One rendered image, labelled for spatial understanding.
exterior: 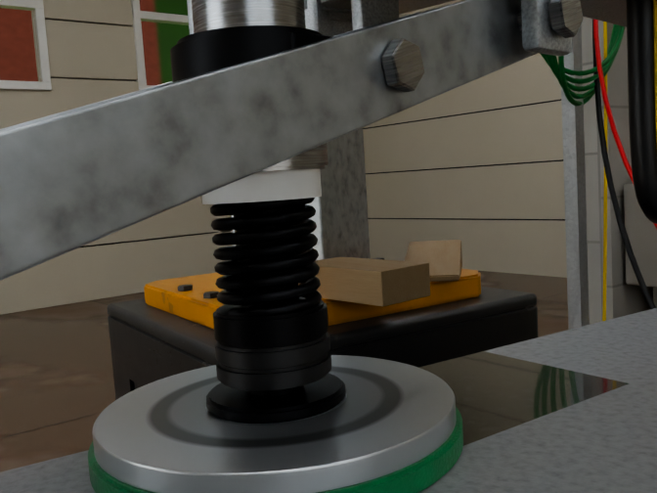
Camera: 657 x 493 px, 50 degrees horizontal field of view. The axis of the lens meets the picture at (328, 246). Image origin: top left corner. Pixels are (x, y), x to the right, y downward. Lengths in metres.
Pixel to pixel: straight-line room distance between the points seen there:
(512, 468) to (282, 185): 0.19
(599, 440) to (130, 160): 0.30
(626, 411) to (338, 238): 0.81
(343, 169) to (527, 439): 0.88
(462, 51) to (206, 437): 0.28
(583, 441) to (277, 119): 0.25
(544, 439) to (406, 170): 7.01
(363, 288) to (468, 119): 5.88
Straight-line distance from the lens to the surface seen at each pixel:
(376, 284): 0.98
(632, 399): 0.51
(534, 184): 6.39
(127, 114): 0.30
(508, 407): 0.49
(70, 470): 0.45
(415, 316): 1.11
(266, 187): 0.38
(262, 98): 0.34
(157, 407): 0.45
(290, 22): 0.40
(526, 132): 6.43
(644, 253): 3.38
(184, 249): 7.07
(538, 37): 0.50
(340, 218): 1.24
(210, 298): 1.16
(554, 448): 0.43
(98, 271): 6.74
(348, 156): 1.28
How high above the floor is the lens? 0.96
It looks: 5 degrees down
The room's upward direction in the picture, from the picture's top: 4 degrees counter-clockwise
